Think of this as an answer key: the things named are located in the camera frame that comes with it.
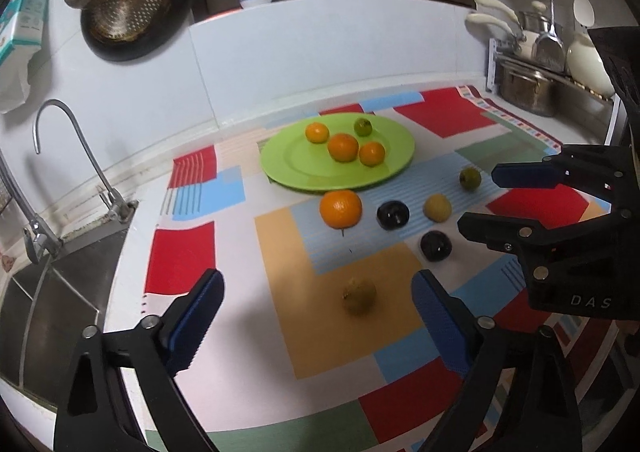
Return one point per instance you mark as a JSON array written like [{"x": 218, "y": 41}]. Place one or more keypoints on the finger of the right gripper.
[
  {"x": 565, "y": 251},
  {"x": 577, "y": 166}
]

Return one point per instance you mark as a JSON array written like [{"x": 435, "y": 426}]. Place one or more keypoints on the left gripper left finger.
[{"x": 95, "y": 412}]

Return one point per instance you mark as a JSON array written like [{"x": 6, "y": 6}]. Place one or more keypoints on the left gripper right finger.
[{"x": 541, "y": 410}]

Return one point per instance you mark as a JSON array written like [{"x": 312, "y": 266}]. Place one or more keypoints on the green fruit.
[{"x": 470, "y": 179}]

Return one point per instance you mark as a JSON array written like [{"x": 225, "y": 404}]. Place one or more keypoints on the dark plum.
[
  {"x": 435, "y": 246},
  {"x": 393, "y": 215}
]

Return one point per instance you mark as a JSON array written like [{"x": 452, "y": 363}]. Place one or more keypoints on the yellow round fruit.
[{"x": 437, "y": 208}]

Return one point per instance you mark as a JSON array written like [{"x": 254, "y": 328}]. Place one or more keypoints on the brown-yellow round fruit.
[{"x": 359, "y": 296}]

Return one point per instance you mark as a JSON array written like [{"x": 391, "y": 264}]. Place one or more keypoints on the steel cooking pot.
[{"x": 527, "y": 88}]

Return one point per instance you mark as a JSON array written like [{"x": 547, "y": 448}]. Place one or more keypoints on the white ceramic pot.
[{"x": 584, "y": 64}]

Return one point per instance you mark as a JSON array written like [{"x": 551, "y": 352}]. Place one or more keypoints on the metal spatula turner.
[{"x": 548, "y": 49}]

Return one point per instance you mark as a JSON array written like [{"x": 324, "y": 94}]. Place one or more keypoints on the stainless steel sink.
[{"x": 46, "y": 306}]

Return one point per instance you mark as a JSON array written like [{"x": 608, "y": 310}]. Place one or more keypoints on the metal dish rack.
[{"x": 604, "y": 118}]

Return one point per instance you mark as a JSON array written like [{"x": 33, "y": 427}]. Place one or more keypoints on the white rice paddle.
[{"x": 584, "y": 13}]

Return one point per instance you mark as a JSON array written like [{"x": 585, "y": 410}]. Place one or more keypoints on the small orange front plate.
[{"x": 372, "y": 154}]

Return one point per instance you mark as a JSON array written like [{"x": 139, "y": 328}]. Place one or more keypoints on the small orange plate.
[
  {"x": 317, "y": 133},
  {"x": 372, "y": 154}
]

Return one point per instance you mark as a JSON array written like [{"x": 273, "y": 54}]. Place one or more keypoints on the green lime on plate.
[{"x": 363, "y": 127}]

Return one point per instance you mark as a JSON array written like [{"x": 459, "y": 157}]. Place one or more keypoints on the large orange on mat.
[{"x": 340, "y": 209}]

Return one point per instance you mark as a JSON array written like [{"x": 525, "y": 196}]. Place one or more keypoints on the large orange on plate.
[{"x": 343, "y": 148}]

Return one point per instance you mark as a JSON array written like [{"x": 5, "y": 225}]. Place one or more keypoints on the colourful patchwork table mat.
[{"x": 284, "y": 367}]

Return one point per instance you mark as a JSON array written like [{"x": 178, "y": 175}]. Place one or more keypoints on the small orange back plate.
[{"x": 317, "y": 133}]

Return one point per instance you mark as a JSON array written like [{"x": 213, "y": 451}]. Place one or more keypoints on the green plate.
[{"x": 289, "y": 159}]

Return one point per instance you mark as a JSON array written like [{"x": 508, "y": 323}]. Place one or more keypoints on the teal white paper box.
[{"x": 22, "y": 26}]

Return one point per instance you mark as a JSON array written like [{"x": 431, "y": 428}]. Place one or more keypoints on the cream pan handle lower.
[{"x": 488, "y": 20}]

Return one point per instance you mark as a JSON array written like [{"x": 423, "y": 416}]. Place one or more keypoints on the cream pan handle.
[
  {"x": 488, "y": 20},
  {"x": 500, "y": 6}
]

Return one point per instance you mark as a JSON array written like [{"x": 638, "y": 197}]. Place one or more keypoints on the cream pan handle upper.
[{"x": 500, "y": 6}]

